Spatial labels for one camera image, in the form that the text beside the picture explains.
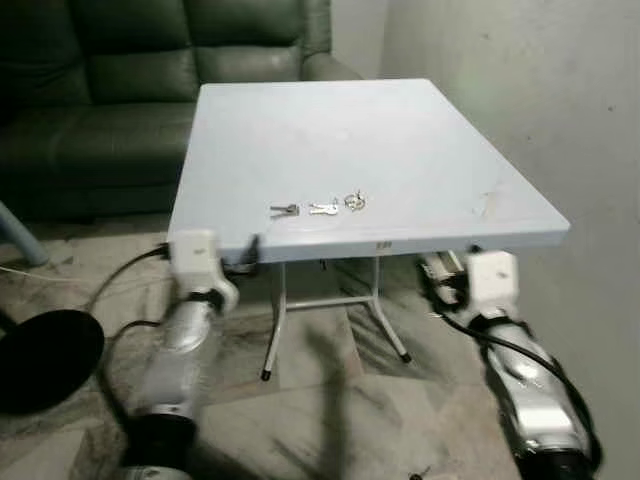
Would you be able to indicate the white folding table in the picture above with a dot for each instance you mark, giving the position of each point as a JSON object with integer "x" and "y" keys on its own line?
{"x": 380, "y": 150}

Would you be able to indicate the black round disc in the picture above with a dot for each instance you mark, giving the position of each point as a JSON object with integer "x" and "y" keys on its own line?
{"x": 45, "y": 360}

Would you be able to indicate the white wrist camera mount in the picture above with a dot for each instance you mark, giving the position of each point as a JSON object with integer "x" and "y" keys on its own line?
{"x": 493, "y": 278}
{"x": 194, "y": 255}

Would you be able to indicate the small table edge label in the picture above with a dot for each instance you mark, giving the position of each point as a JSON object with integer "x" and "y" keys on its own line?
{"x": 381, "y": 245}

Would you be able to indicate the dark green leather sofa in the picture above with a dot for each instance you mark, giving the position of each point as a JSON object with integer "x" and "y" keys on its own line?
{"x": 120, "y": 80}

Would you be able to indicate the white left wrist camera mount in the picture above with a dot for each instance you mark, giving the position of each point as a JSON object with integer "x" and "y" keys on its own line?
{"x": 194, "y": 255}

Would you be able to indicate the plain silver key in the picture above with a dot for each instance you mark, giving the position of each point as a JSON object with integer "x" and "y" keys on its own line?
{"x": 324, "y": 208}

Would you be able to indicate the grey-blue slanted pole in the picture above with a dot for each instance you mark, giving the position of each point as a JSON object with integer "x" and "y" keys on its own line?
{"x": 18, "y": 235}

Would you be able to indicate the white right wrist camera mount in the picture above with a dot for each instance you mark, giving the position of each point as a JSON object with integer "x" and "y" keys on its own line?
{"x": 493, "y": 278}

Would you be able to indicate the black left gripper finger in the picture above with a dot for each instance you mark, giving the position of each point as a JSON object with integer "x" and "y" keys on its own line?
{"x": 253, "y": 247}

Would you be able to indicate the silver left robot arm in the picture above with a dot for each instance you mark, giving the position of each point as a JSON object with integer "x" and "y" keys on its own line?
{"x": 180, "y": 345}

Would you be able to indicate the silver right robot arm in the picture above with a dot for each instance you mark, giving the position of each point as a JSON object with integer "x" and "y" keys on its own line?
{"x": 530, "y": 410}

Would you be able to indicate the dark-headed silver key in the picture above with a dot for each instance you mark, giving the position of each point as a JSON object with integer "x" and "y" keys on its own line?
{"x": 285, "y": 210}

